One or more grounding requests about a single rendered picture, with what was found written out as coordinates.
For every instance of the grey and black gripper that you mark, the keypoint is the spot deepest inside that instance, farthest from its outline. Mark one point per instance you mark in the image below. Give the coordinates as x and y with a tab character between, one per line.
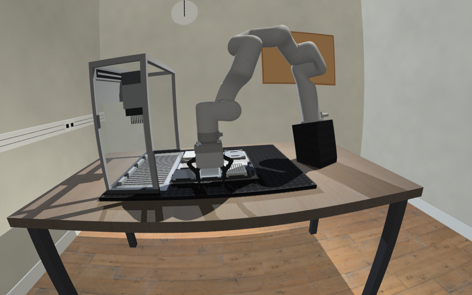
210	160

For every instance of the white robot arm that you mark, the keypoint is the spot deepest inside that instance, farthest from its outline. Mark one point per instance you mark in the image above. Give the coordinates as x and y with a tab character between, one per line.
306	62

